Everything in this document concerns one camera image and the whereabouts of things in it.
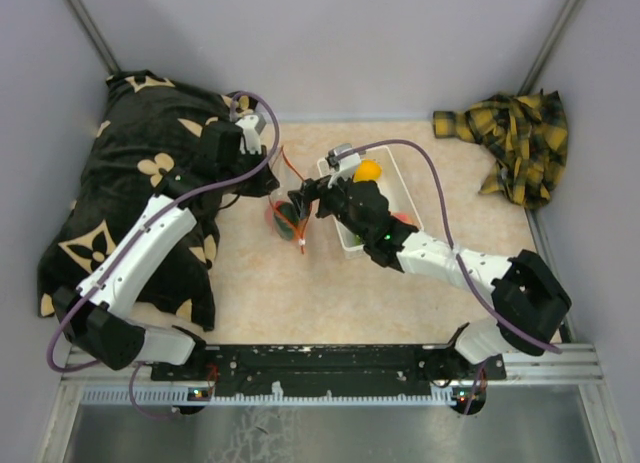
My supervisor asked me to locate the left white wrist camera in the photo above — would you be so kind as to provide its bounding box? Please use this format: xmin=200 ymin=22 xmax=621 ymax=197
xmin=235 ymin=113 xmax=266 ymax=155

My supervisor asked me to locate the black floral pillow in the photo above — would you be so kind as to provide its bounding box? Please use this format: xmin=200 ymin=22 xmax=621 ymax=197
xmin=37 ymin=70 xmax=257 ymax=332

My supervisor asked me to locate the white plastic basket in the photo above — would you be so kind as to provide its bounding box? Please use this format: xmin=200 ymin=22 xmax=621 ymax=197
xmin=333 ymin=145 xmax=424 ymax=260

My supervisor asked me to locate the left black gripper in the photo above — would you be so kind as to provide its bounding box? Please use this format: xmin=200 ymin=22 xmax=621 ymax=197
xmin=219 ymin=144 xmax=280 ymax=198

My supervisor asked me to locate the right corner post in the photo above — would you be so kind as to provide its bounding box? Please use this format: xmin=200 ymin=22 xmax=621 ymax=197
xmin=518 ymin=0 xmax=585 ymax=95

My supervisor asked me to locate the aluminium frame bar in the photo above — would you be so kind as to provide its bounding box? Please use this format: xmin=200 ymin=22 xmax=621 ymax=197
xmin=61 ymin=344 xmax=603 ymax=414

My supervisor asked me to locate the yellow plaid cloth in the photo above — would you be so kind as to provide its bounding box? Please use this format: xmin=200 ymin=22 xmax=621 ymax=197
xmin=432 ymin=91 xmax=569 ymax=210

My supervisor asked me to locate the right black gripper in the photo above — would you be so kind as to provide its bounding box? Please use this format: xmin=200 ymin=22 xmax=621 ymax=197
xmin=288 ymin=168 xmax=371 ymax=244

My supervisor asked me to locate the peach fruit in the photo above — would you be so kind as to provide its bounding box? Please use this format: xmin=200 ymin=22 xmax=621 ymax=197
xmin=392 ymin=212 xmax=413 ymax=225

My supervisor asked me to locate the red apple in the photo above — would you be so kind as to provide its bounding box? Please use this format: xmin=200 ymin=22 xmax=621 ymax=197
xmin=265 ymin=202 xmax=280 ymax=231

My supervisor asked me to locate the left corner post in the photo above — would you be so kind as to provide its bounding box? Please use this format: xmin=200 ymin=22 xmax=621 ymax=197
xmin=63 ymin=0 xmax=120 ymax=75

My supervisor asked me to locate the clear zip top bag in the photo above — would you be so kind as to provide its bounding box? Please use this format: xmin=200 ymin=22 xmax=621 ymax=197
xmin=265 ymin=147 xmax=310 ymax=255

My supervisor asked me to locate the corner post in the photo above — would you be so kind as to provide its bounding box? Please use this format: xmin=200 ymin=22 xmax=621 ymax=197
xmin=518 ymin=0 xmax=585 ymax=95
xmin=63 ymin=0 xmax=120 ymax=75

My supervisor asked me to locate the dark green avocado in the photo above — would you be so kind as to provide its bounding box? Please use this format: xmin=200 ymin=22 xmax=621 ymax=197
xmin=277 ymin=201 xmax=299 ymax=241

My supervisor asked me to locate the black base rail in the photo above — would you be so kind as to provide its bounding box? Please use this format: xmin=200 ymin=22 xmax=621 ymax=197
xmin=151 ymin=344 xmax=478 ymax=398

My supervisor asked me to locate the yellow lemon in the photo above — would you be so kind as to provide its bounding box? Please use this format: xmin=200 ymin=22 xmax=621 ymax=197
xmin=353 ymin=160 xmax=382 ymax=182

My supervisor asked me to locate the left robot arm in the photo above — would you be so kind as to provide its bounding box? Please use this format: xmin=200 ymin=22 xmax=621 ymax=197
xmin=46 ymin=115 xmax=278 ymax=380

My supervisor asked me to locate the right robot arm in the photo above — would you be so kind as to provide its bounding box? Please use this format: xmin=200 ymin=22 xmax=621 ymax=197
xmin=288 ymin=177 xmax=571 ymax=379

